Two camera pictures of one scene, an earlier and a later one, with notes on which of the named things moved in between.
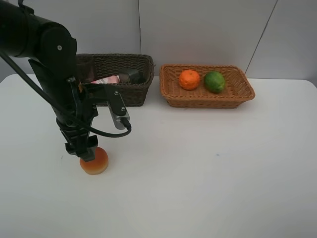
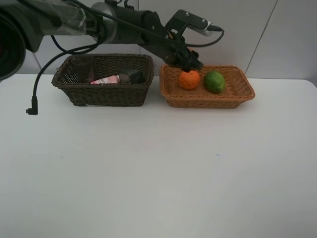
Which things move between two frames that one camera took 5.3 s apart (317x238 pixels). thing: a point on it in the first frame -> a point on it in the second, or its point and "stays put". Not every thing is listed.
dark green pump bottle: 135,76 stays put
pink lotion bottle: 110,80 stays put
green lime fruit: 214,81 stays put
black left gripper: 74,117 -> 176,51
